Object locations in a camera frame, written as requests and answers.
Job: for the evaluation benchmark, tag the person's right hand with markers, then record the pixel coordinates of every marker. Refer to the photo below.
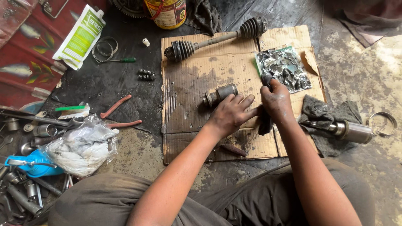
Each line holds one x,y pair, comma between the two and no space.
278,103

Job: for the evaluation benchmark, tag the person's left hand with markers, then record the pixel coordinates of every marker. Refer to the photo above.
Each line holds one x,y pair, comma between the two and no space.
227,117

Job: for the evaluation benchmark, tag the person's right fingers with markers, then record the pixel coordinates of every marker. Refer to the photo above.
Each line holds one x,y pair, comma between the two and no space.
272,87

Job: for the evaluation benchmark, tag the person's left fingers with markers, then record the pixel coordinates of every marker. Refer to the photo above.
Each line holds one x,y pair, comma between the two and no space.
244,102

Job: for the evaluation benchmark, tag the dark greasy rag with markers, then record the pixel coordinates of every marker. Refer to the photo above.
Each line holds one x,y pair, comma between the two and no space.
265,124

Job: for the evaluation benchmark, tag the greasy silver foil packet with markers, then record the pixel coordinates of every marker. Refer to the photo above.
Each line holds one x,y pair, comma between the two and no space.
284,67

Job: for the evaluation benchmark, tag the short metal joint housing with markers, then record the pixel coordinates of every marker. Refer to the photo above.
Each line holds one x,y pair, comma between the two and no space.
221,93

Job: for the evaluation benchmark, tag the rusty metal rod piece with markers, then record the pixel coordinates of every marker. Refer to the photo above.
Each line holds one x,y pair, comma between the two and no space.
234,150

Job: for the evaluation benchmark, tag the flattened brown cardboard sheet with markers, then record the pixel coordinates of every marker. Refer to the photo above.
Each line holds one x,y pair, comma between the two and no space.
194,81

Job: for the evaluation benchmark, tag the grey cloth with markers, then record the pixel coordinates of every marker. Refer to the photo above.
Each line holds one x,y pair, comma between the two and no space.
326,113

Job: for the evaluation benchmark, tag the drive axle with rubber boots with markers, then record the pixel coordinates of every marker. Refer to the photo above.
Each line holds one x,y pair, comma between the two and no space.
216,39

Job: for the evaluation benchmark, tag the shiny metal joint with shaft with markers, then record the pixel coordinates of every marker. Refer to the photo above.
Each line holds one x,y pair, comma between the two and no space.
355,131

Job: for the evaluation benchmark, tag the dark crumpled cloth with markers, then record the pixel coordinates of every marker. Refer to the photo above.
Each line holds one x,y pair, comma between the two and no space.
204,15

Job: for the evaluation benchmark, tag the black coil spring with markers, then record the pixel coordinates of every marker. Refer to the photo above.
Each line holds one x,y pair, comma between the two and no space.
146,71
146,77

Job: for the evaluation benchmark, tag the small white plastic cap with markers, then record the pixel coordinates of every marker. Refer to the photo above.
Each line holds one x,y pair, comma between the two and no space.
146,42

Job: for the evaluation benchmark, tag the brown grey fabric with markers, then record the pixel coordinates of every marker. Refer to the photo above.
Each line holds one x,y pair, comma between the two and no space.
367,18

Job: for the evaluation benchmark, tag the yellow tin can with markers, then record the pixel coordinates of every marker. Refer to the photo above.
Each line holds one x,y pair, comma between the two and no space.
166,14

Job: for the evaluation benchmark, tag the thin metal band clamp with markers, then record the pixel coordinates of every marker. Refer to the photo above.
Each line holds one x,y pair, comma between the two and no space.
94,55
115,44

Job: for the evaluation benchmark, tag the plastic bag of white rags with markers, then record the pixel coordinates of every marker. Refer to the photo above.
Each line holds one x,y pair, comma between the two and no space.
81,147

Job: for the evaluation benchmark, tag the green and white small packet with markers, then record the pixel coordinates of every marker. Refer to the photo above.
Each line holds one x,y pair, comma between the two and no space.
73,110

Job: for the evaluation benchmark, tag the white and green grease pouch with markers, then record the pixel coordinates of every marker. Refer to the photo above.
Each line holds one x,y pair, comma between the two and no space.
80,39

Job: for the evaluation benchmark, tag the person's grey trousers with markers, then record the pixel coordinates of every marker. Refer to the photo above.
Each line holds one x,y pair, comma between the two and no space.
94,201

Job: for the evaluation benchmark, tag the blue plastic tool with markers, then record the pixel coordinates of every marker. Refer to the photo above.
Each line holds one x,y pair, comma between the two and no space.
34,166

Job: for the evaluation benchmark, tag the red painted metal box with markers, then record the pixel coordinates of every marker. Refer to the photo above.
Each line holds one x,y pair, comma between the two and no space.
22,62

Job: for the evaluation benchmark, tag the heap of sockets and tools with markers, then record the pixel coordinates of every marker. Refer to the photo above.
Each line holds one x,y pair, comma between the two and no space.
22,191

